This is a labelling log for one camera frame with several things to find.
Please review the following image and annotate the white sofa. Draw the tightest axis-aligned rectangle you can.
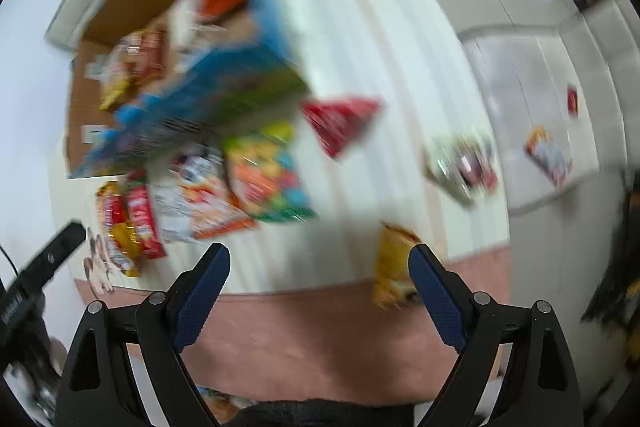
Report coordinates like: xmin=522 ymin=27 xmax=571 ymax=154
xmin=457 ymin=0 xmax=640 ymax=218

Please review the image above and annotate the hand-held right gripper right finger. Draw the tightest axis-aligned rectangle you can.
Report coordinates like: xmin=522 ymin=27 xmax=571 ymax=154
xmin=407 ymin=243 xmax=586 ymax=427

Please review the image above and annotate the red yellow snack packet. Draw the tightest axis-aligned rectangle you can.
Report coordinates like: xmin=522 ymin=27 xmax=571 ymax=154
xmin=96 ymin=181 xmax=143 ymax=278

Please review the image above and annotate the green silver snack packet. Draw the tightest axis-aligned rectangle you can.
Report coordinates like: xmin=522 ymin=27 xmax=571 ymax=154
xmin=424 ymin=129 xmax=500 ymax=208

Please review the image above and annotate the blue green printed cardboard box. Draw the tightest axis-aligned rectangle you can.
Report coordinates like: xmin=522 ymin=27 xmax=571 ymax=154
xmin=65 ymin=0 xmax=311 ymax=180

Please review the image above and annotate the red triangular snack packet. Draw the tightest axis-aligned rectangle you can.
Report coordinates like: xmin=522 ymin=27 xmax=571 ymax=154
xmin=300 ymin=94 xmax=385 ymax=160

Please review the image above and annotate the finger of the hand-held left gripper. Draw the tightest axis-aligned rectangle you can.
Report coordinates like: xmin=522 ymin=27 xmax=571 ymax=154
xmin=20 ymin=219 xmax=87 ymax=289

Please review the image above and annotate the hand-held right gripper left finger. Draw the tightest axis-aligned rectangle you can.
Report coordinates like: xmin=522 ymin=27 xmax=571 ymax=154
xmin=52 ymin=243 xmax=232 ymax=427

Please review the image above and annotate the black cable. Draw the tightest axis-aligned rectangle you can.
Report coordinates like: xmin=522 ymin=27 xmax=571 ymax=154
xmin=0 ymin=246 xmax=17 ymax=279

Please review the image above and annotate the green orange colourful snack packet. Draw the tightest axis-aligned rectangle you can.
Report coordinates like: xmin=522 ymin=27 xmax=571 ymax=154
xmin=222 ymin=122 xmax=321 ymax=224

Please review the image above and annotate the white orange snack packet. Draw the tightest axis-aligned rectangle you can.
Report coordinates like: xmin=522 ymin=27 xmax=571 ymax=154
xmin=150 ymin=147 xmax=258 ymax=244

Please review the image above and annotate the striped blanket with pink border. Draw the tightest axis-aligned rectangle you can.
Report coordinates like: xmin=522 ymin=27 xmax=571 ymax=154
xmin=65 ymin=0 xmax=513 ymax=408

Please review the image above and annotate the red brown snack packet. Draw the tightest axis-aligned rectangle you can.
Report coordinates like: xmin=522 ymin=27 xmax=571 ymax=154
xmin=120 ymin=29 xmax=168 ymax=82

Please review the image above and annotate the white square cushion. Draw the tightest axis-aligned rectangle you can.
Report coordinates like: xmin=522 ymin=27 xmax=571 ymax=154
xmin=45 ymin=0 xmax=118 ymax=50

